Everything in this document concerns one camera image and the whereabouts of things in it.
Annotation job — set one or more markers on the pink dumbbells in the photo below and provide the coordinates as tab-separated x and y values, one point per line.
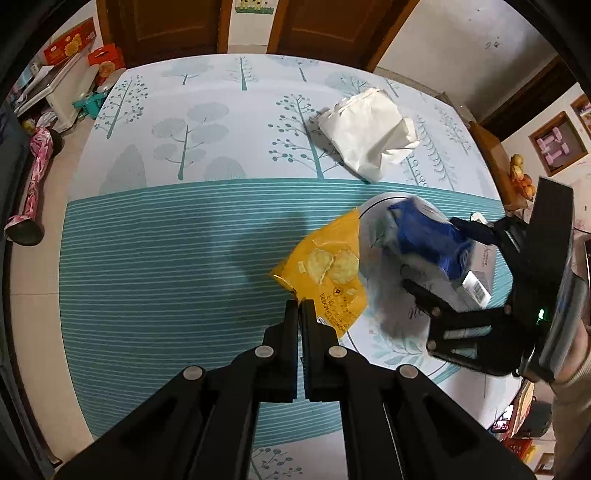
556	145

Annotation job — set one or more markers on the low white cabinet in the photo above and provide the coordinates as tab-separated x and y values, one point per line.
55	92

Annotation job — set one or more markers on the white leaf print plate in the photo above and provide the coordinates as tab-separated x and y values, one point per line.
397	318

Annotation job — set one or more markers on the person's right hand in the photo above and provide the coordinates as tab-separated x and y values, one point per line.
577	357

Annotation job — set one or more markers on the white crumpled paper bag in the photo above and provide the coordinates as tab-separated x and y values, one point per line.
364	129

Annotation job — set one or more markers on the person's right forearm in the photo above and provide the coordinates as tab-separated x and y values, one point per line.
572	429

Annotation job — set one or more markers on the small white carton box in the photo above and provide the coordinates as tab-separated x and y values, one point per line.
478	277

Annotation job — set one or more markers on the orange carton box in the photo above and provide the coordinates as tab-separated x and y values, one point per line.
69	41

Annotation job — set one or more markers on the small red gift box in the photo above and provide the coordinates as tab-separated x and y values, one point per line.
106	62

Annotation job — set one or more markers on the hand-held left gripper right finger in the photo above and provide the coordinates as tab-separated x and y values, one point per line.
308	341

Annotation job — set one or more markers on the pink patterned hoverboard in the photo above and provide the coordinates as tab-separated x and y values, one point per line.
39	161

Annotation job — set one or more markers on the giraffe height chart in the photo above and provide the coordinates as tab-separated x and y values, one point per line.
254	4

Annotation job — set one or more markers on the teal toy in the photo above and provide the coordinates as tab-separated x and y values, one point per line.
90	104

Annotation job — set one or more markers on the blue packet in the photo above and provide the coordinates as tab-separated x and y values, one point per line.
425	235

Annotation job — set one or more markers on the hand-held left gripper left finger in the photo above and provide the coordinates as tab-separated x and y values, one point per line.
291	332

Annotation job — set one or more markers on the brown wooden door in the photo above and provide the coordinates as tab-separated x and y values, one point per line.
171	23
337	27

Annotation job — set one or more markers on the wall niche with picture frame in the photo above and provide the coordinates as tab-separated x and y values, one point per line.
584	108

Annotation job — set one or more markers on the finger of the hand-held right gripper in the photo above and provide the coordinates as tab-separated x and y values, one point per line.
489	233
443	332

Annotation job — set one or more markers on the yellow snack packet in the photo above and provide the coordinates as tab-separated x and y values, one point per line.
332	263

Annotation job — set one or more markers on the table with tree tablecloth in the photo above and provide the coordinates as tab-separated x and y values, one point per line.
184	254

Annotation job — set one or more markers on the wooden framed wall niche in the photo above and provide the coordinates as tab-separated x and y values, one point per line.
538	138

